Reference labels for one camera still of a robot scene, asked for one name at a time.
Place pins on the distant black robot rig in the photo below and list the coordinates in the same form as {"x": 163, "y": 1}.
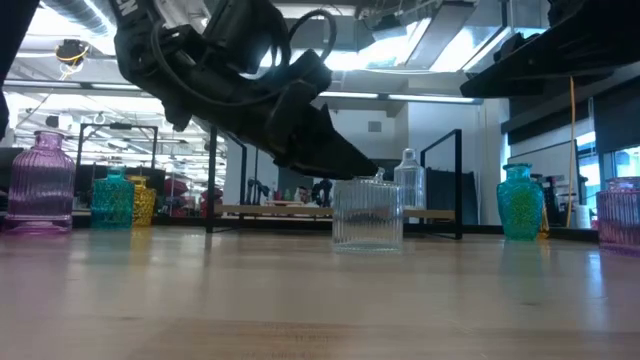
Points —
{"x": 257, "y": 192}

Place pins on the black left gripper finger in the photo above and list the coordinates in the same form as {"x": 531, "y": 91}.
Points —
{"x": 320, "y": 145}

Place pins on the clear ribbed cylindrical glass vase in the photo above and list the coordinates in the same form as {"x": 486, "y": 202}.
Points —
{"x": 367, "y": 220}

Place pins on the pink wide-mouthed cylinder glass vase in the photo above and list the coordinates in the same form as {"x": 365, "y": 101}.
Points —
{"x": 620, "y": 215}

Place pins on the pink ribbed narrow-necked glass vase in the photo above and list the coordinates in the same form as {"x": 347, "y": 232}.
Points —
{"x": 42, "y": 185}

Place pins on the clear tall-necked glass vase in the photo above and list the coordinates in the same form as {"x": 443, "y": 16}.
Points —
{"x": 410, "y": 185}

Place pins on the yellow slim glass vase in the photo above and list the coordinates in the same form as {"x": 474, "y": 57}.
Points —
{"x": 544, "y": 225}

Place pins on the teal bulbous flared glass vase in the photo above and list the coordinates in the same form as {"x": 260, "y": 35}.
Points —
{"x": 520, "y": 205}

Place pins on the black monitor panel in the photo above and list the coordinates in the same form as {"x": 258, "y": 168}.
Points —
{"x": 445, "y": 192}

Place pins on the yellow diamond-pattern glass vase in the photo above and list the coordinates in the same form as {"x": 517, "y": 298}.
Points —
{"x": 145, "y": 202}

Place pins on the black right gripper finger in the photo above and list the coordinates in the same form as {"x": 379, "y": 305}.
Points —
{"x": 560, "y": 60}

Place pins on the person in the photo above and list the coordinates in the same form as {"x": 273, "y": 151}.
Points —
{"x": 302, "y": 194}

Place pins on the teal square diamond-pattern glass vase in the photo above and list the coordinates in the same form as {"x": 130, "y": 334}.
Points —
{"x": 112, "y": 200}

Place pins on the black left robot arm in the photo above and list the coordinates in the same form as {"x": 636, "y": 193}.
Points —
{"x": 137, "y": 45}

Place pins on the grey wall vent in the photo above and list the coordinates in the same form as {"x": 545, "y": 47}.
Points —
{"x": 375, "y": 126}

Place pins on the white bin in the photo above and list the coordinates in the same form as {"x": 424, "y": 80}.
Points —
{"x": 583, "y": 217}

